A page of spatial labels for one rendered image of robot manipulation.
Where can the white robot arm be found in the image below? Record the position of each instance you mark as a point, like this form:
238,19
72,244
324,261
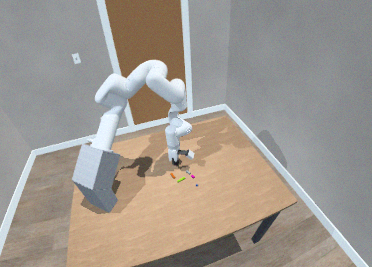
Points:
126,88

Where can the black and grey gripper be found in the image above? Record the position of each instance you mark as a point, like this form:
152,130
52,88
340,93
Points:
174,156

